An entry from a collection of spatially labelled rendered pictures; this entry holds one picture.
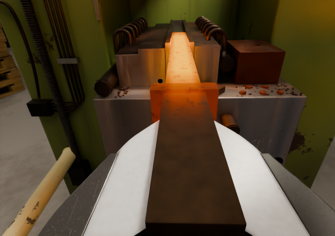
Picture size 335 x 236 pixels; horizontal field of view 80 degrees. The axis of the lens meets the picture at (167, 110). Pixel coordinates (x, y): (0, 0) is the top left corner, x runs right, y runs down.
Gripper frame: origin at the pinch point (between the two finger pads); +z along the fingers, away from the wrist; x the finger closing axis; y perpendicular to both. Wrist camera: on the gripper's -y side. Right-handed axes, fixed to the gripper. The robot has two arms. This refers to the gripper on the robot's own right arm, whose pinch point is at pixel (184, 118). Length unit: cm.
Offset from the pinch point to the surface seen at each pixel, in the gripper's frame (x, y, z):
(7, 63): -221, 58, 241
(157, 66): -4.2, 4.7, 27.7
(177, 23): 0, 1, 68
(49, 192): -35, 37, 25
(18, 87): -219, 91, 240
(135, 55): -8.4, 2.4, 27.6
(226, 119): 8.1, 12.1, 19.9
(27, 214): -36, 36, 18
